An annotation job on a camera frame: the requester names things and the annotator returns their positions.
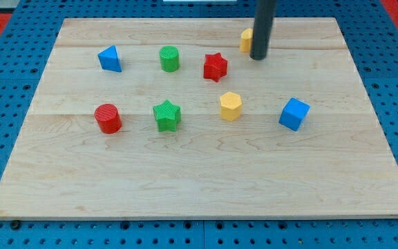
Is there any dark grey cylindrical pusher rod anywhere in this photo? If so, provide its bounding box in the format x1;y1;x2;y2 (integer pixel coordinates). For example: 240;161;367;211
249;0;277;60

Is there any red star block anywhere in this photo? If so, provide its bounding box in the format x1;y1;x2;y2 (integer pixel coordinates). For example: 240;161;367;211
203;53;228;82

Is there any yellow hexagon block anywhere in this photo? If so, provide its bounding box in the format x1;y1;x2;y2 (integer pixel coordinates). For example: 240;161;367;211
220;92;243;121

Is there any green star block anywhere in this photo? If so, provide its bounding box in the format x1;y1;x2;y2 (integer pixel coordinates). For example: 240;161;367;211
153;100;181;132

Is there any yellow block behind rod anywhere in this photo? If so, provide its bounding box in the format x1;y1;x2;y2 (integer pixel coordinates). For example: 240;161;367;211
239;28;254;53

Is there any green cylinder block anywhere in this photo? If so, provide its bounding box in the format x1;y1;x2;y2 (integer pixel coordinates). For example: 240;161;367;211
159;46;180;73

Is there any blue cube block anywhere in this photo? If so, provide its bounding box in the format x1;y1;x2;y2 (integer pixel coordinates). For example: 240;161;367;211
278;98;310;131

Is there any blue triangle block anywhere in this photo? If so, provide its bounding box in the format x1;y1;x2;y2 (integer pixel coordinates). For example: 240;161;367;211
97;45;122;73

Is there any light wooden board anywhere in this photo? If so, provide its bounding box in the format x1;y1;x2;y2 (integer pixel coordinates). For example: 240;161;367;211
0;17;398;221

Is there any red cylinder block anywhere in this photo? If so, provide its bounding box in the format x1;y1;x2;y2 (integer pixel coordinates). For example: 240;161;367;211
94;104;122;133

